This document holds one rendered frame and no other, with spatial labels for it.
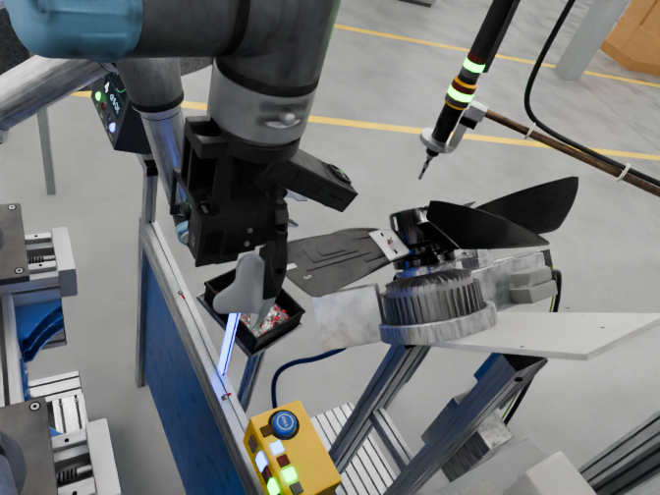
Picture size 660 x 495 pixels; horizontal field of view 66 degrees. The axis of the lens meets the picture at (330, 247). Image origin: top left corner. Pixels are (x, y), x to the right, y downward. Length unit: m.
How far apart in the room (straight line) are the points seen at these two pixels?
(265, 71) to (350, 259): 0.75
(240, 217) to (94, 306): 2.04
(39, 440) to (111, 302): 1.53
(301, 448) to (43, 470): 0.39
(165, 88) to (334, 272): 0.46
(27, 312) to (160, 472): 0.95
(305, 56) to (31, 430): 0.77
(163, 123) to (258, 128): 0.64
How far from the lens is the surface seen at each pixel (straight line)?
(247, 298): 0.48
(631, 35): 9.27
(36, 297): 1.28
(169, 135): 1.02
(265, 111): 0.36
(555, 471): 1.27
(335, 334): 1.21
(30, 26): 0.29
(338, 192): 0.47
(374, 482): 2.08
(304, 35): 0.34
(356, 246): 1.10
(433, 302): 1.10
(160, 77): 0.96
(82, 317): 2.40
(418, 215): 1.14
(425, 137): 0.97
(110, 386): 2.20
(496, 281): 1.32
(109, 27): 0.29
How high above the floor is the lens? 1.88
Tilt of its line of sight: 41 degrees down
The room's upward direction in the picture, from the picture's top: 21 degrees clockwise
